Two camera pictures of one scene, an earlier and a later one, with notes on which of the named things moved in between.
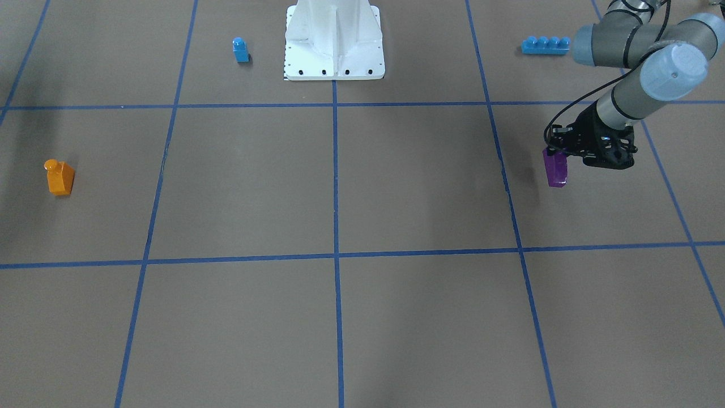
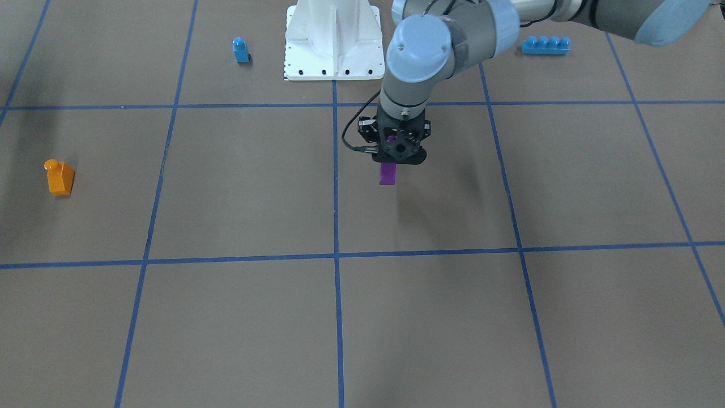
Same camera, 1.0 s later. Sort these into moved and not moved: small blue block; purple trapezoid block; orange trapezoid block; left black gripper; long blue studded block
Moved: purple trapezoid block; left black gripper
Not moved: long blue studded block; small blue block; orange trapezoid block
